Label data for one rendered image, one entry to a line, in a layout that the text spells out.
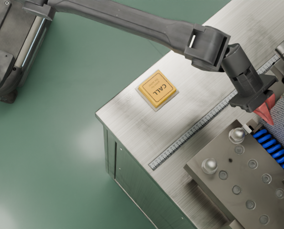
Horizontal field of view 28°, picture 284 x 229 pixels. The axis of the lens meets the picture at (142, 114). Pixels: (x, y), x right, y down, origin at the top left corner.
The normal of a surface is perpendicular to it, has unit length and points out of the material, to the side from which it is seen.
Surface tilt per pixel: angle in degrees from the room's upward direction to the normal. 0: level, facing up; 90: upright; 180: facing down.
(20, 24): 0
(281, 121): 90
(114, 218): 0
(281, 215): 0
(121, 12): 13
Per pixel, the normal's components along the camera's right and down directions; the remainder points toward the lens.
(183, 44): -0.11, -0.11
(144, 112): 0.05, -0.25
